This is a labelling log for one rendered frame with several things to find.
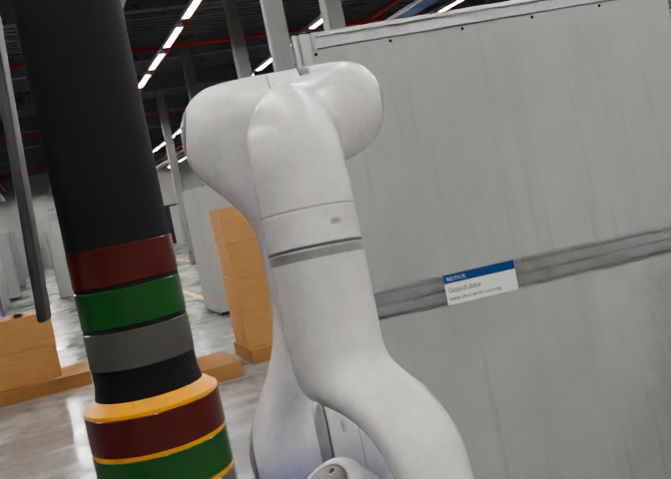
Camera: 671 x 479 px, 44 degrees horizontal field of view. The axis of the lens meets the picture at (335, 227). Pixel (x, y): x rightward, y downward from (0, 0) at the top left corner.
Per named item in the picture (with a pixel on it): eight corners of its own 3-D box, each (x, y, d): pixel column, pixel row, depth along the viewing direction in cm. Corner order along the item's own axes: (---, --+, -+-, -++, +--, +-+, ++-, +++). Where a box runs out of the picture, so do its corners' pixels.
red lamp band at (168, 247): (108, 288, 24) (99, 248, 24) (53, 294, 27) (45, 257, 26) (199, 265, 27) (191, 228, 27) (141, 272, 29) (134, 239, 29)
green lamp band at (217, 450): (149, 510, 24) (140, 469, 24) (74, 492, 27) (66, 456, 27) (261, 454, 27) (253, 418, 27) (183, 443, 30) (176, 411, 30)
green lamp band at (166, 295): (117, 332, 24) (108, 291, 24) (62, 333, 27) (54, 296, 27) (207, 304, 27) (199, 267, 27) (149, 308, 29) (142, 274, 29)
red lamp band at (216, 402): (139, 466, 24) (130, 425, 24) (66, 453, 27) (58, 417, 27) (253, 415, 27) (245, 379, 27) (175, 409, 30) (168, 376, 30)
